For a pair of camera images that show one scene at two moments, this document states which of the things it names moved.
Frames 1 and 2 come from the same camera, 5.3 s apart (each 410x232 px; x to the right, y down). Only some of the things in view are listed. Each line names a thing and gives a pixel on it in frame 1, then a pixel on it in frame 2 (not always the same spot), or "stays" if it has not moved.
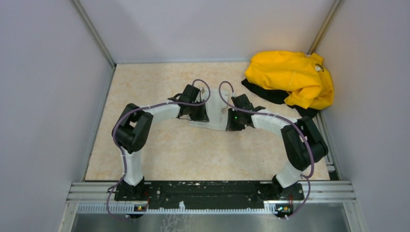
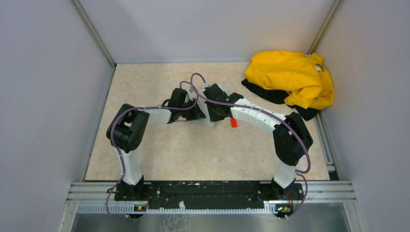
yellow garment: x=305 y=76 stays
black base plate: x=209 y=195 stays
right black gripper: x=230 y=126 → x=212 y=117
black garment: x=270 y=95 stays
